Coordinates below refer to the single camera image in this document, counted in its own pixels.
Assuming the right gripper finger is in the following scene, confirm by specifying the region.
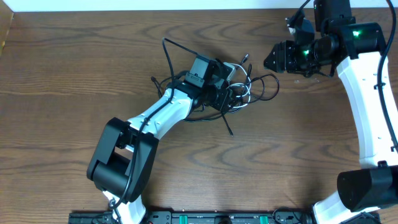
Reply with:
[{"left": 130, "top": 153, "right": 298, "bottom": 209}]
[
  {"left": 264, "top": 60, "right": 278, "bottom": 72},
  {"left": 264, "top": 43, "right": 281, "bottom": 64}
]

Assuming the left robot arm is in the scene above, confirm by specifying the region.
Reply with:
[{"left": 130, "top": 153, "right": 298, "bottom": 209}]
[{"left": 86, "top": 55, "right": 236, "bottom": 223}]

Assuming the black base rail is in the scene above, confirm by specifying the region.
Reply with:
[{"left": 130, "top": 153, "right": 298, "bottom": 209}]
[{"left": 68, "top": 210, "right": 382, "bottom": 224}]

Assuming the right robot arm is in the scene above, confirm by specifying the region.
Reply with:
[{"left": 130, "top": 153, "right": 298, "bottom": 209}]
[{"left": 264, "top": 1, "right": 397, "bottom": 223}]

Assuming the white USB cable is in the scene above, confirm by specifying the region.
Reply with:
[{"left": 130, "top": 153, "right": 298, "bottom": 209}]
[{"left": 225, "top": 63, "right": 252, "bottom": 109}]

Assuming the black USB cable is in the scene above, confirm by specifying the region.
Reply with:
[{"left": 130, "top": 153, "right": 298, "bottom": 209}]
[{"left": 150, "top": 54, "right": 280, "bottom": 138}]

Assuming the cardboard box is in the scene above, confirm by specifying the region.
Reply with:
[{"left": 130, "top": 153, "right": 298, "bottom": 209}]
[{"left": 0, "top": 0, "right": 14, "bottom": 54}]

